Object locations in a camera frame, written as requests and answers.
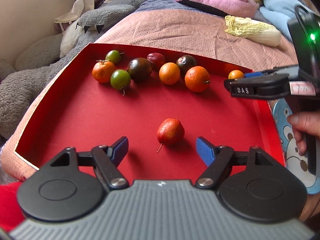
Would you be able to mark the small red apple fruit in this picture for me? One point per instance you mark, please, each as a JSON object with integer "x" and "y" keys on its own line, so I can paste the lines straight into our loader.
{"x": 170, "y": 132}

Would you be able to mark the red shallow box tray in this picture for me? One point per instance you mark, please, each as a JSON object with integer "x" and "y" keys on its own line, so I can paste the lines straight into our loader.
{"x": 78, "y": 111}

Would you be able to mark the green tomato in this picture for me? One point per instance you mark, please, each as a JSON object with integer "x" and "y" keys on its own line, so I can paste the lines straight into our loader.
{"x": 120, "y": 80}
{"x": 113, "y": 56}

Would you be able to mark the pink dotted bedspread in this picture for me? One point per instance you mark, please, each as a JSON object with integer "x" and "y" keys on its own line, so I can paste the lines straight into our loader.
{"x": 175, "y": 31}

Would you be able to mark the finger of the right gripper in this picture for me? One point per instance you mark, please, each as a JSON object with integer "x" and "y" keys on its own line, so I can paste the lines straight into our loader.
{"x": 292, "y": 70}
{"x": 264, "y": 86}

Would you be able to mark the white tote bag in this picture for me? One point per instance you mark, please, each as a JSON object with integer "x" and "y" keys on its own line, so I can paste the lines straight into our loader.
{"x": 79, "y": 7}

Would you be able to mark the green tomato back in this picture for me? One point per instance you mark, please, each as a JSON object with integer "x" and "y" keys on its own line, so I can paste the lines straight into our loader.
{"x": 113, "y": 56}

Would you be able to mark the dark red plum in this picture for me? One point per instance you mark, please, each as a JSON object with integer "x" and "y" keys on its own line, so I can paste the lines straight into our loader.
{"x": 157, "y": 60}

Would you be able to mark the dark tomato small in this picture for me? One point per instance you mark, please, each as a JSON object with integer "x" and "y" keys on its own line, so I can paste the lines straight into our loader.
{"x": 184, "y": 63}

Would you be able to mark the napa cabbage plush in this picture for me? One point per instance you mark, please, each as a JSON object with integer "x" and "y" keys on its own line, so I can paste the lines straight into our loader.
{"x": 256, "y": 31}

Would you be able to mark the small orange kumquat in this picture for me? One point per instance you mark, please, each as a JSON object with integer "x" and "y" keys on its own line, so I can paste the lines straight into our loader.
{"x": 236, "y": 74}

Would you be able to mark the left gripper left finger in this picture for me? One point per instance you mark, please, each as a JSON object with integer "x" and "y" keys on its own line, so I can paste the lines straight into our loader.
{"x": 73, "y": 184}

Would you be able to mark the dark tomato large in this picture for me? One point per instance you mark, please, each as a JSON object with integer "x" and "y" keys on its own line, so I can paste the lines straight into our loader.
{"x": 139, "y": 69}

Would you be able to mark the right hand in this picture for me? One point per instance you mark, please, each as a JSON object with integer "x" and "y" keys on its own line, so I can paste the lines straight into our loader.
{"x": 304, "y": 122}

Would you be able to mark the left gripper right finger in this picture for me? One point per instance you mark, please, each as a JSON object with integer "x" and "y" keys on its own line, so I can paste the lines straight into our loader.
{"x": 251, "y": 184}

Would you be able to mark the grey plush toy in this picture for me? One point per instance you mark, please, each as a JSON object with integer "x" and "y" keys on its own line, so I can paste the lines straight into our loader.
{"x": 19, "y": 89}

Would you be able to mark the red sleeve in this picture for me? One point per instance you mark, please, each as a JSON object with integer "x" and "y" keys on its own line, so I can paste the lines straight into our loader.
{"x": 10, "y": 212}

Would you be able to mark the round orange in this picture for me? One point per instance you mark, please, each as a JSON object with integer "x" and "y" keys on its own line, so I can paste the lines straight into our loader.
{"x": 169, "y": 73}

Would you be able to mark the light blue blanket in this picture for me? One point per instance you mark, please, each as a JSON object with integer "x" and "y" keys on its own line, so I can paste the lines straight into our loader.
{"x": 279, "y": 12}

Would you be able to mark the mandarin with leafy stem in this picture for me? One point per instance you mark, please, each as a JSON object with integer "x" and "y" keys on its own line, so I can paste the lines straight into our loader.
{"x": 103, "y": 70}

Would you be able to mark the green tomato front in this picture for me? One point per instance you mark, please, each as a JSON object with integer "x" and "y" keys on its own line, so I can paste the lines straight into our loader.
{"x": 120, "y": 80}

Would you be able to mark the large orange with stem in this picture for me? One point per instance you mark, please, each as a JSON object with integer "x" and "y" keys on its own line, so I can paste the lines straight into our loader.
{"x": 197, "y": 79}

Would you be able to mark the blue cartoon plate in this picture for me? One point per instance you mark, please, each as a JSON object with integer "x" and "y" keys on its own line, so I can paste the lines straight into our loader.
{"x": 303, "y": 168}

